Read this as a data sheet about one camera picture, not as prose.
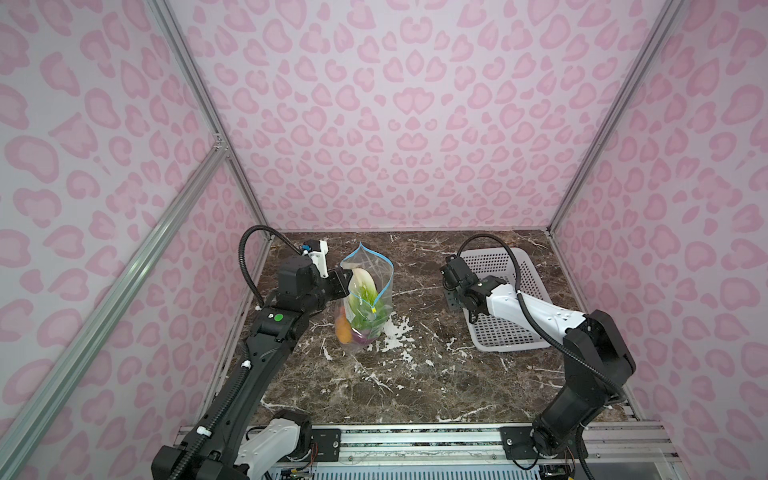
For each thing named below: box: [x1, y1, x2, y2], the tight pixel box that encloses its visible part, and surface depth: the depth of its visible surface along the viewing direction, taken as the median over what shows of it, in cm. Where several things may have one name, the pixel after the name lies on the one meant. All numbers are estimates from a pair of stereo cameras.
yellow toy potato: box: [335, 307, 353, 344], surface depth 88 cm
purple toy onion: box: [352, 331, 377, 345], surface depth 86 cm
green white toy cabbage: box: [348, 268, 387, 330], surface depth 83 cm
